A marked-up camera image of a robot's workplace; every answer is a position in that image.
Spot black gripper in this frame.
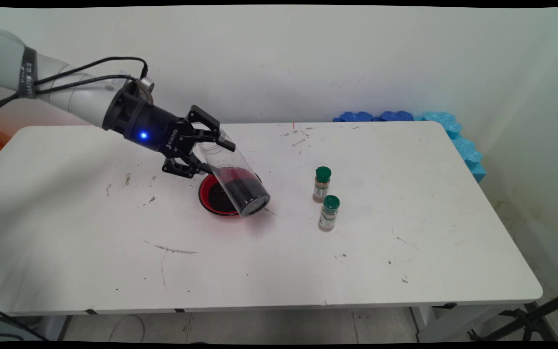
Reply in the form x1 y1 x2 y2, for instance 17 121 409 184
125 103 236 179

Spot clear plastic jar black granules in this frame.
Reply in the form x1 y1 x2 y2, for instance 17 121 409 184
198 128 271 217

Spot red bowl black granules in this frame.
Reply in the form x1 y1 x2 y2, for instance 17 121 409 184
199 172 263 217

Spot green-capped spice bottle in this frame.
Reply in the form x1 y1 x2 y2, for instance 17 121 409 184
312 166 332 203
318 195 341 232

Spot grey table leg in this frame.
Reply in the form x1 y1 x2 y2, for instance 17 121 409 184
37 315 72 341

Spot light blue foam mat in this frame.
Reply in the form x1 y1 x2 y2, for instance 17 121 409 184
415 111 487 183

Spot black tripod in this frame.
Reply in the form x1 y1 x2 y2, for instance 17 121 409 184
468 287 558 341

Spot black cable strap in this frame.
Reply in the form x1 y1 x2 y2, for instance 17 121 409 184
17 46 37 100

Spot black hanging cable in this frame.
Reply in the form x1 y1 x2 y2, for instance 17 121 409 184
0 303 49 341

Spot white table leg frame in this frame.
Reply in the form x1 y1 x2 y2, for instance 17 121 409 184
411 304 507 342

